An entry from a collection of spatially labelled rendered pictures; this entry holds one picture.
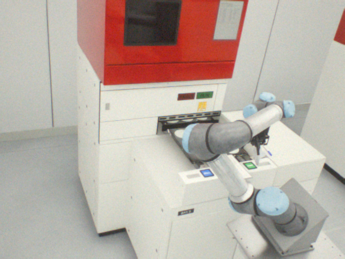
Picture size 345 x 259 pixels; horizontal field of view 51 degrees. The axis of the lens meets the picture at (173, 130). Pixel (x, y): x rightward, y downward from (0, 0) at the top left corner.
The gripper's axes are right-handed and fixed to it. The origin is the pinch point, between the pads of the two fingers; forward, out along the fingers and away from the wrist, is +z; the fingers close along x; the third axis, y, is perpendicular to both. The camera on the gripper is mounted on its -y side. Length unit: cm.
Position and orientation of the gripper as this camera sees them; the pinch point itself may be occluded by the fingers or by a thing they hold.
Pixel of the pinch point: (247, 156)
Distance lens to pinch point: 191.3
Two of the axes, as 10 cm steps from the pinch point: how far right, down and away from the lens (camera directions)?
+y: 9.1, -1.0, 4.0
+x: -3.9, -5.0, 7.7
